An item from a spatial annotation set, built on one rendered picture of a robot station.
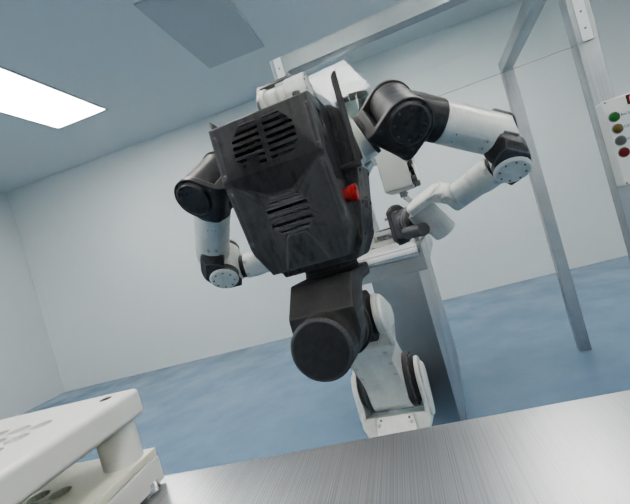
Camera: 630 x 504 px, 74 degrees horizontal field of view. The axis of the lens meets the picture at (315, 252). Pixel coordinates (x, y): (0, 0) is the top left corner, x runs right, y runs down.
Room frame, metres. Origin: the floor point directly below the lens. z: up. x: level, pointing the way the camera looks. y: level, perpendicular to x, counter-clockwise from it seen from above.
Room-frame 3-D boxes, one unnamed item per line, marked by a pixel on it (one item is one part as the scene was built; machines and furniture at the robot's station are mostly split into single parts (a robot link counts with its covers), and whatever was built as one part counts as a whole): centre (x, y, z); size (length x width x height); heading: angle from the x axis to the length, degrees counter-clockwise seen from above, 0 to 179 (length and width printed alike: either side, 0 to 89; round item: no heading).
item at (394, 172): (1.65, -0.40, 1.20); 0.22 x 0.11 x 0.20; 163
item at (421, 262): (2.24, -0.45, 0.83); 1.30 x 0.29 x 0.10; 163
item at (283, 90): (0.92, -0.04, 1.31); 0.10 x 0.07 x 0.09; 72
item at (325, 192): (0.87, -0.01, 1.10); 0.34 x 0.30 x 0.36; 72
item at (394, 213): (1.25, -0.29, 0.98); 0.12 x 0.10 x 0.13; 14
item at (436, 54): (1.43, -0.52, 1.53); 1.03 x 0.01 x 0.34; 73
